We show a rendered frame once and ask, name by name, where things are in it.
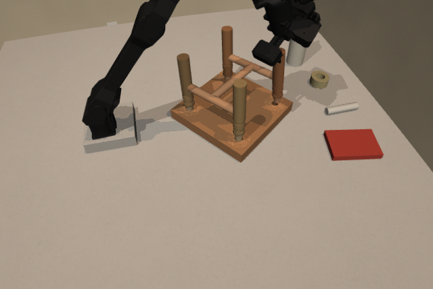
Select brown wooden stool seat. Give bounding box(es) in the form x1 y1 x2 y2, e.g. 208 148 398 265
170 71 293 162

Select brown wooden stool legs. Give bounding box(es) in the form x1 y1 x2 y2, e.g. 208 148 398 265
177 26 286 141

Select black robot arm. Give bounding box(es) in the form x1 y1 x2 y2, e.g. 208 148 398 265
82 0 321 139

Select flat red rectangular block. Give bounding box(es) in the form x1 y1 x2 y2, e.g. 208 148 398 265
323 129 384 161

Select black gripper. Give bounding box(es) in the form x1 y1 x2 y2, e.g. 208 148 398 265
252 0 315 66

